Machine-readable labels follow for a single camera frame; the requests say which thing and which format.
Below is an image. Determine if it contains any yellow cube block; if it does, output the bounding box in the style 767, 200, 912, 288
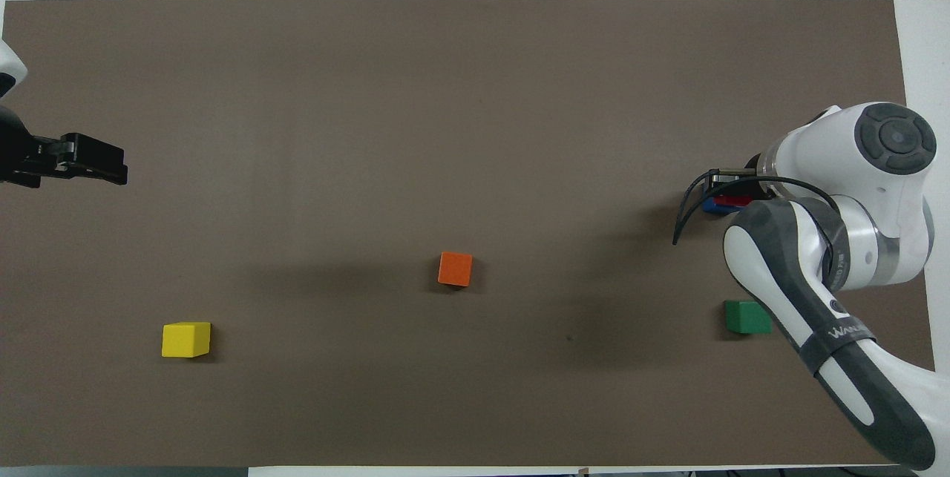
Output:
160, 321, 213, 359

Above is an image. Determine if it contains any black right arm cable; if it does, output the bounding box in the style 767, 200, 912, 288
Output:
672, 168, 841, 270

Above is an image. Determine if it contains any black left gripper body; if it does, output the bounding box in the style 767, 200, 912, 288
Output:
0, 103, 69, 189

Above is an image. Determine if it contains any orange cube block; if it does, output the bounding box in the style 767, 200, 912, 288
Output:
436, 251, 474, 288

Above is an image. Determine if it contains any brown table mat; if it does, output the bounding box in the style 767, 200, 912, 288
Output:
0, 0, 937, 468

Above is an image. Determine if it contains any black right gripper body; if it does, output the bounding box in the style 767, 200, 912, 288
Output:
705, 174, 765, 200

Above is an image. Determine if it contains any green cube block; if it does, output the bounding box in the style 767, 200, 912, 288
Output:
724, 300, 773, 335

